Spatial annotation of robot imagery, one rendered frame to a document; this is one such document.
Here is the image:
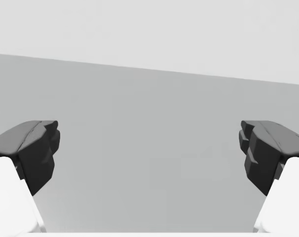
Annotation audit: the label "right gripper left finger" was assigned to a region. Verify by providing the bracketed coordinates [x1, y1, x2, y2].
[0, 120, 61, 234]

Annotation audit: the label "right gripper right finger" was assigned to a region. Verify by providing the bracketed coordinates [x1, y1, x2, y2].
[238, 120, 299, 234]

